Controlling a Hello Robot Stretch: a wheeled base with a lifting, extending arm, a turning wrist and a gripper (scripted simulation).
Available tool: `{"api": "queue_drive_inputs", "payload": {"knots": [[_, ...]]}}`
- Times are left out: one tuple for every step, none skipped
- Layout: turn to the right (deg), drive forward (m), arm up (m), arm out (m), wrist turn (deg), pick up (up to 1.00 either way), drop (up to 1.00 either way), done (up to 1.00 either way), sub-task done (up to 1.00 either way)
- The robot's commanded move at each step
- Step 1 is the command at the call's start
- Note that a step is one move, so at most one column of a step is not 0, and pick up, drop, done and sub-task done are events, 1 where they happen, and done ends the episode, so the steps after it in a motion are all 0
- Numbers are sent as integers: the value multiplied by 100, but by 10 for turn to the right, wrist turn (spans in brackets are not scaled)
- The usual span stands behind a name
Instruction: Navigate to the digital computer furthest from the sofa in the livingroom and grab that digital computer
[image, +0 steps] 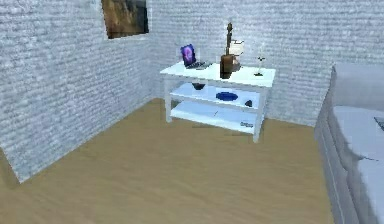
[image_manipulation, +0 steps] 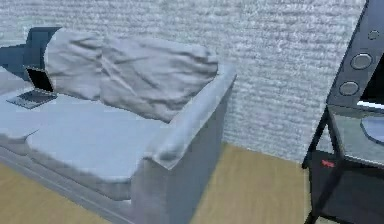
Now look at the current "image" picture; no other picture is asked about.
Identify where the blue plate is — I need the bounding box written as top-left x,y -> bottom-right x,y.
215,91 -> 239,102

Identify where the white three-tier table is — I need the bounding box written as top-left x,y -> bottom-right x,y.
159,61 -> 277,144

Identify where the open laptop with purple screen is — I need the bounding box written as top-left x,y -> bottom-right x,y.
180,43 -> 213,71

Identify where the white box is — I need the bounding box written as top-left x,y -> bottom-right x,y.
230,39 -> 245,57

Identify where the framed brown picture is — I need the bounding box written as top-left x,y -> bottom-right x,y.
100,0 -> 150,40

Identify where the grey sofa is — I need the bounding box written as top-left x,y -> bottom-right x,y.
314,62 -> 384,224

